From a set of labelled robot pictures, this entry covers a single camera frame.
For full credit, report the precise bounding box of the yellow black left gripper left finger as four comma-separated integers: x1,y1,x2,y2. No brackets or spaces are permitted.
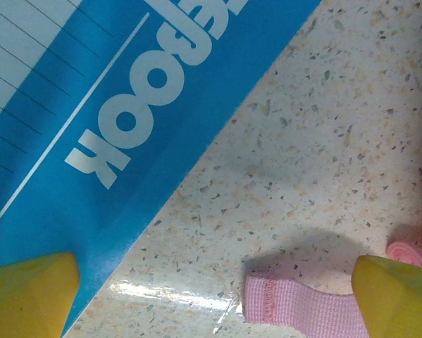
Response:
0,251,81,338

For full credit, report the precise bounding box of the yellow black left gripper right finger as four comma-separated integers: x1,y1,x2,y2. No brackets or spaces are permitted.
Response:
351,255,422,338

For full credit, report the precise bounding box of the pink backpack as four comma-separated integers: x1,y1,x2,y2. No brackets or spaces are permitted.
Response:
244,232,422,338

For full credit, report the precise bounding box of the blue and white notebook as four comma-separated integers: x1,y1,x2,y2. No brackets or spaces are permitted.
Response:
0,0,323,338

